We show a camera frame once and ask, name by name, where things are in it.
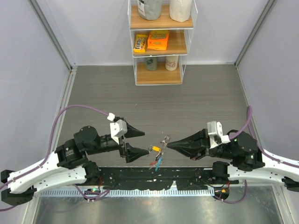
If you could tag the white wire wooden shelf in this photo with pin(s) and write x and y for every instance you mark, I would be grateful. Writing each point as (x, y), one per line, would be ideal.
(179, 44)

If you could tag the white slotted cable duct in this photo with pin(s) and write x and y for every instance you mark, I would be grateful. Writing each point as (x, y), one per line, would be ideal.
(72, 192)

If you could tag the grey bag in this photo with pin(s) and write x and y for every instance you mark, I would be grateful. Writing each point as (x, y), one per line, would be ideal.
(149, 9)

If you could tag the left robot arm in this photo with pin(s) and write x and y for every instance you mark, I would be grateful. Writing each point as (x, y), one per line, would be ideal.
(68, 164)

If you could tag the orange candy box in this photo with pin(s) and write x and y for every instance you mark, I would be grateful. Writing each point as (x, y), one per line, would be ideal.
(158, 39)

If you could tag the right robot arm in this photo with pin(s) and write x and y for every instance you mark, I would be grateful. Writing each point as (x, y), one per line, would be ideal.
(239, 159)

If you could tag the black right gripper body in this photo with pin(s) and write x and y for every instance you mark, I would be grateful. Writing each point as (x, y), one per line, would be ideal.
(205, 154)

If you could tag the white cup pink print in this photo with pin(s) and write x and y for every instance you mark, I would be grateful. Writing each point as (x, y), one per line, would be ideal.
(171, 63)

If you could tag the white bag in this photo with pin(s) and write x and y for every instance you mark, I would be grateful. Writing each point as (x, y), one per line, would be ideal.
(180, 10)

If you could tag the grey-green cup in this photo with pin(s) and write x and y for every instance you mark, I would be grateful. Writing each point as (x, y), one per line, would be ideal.
(151, 63)

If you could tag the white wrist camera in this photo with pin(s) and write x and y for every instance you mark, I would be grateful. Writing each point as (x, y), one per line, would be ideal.
(216, 135)
(118, 127)

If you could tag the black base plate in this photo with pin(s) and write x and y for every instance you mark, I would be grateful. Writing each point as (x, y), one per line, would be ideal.
(131, 178)

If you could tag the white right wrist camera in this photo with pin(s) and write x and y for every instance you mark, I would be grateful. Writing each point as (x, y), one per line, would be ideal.
(216, 135)

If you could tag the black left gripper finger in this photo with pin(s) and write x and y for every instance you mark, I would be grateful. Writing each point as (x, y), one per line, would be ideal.
(132, 132)
(134, 153)

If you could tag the yellow candy box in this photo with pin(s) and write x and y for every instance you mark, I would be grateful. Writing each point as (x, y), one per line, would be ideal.
(140, 43)

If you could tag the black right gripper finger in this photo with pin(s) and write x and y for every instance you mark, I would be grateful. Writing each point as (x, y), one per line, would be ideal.
(193, 141)
(192, 152)

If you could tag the yellow key tag with keys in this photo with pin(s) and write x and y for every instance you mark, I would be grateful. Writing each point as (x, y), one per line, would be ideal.
(155, 148)

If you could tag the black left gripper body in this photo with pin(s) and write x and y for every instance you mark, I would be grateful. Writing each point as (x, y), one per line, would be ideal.
(122, 146)

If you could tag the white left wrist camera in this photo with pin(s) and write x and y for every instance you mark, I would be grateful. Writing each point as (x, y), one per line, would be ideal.
(118, 127)

